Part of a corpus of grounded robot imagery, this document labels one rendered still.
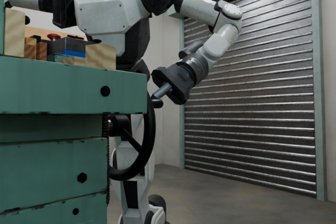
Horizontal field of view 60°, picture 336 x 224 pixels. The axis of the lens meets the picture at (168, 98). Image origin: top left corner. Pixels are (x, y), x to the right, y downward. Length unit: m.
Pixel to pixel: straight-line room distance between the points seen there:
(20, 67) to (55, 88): 0.04
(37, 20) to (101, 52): 3.83
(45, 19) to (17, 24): 3.95
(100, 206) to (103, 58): 0.24
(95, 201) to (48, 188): 0.09
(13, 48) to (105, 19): 0.86
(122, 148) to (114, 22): 0.56
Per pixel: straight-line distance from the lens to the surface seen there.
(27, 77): 0.35
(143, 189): 1.40
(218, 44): 0.93
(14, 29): 0.35
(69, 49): 0.65
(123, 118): 0.78
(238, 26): 1.11
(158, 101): 0.74
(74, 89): 0.37
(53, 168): 0.47
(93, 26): 1.21
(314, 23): 3.36
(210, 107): 4.10
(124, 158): 1.38
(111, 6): 1.16
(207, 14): 1.14
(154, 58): 4.98
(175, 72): 0.81
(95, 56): 0.45
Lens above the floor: 0.84
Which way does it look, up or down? 3 degrees up
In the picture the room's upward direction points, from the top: straight up
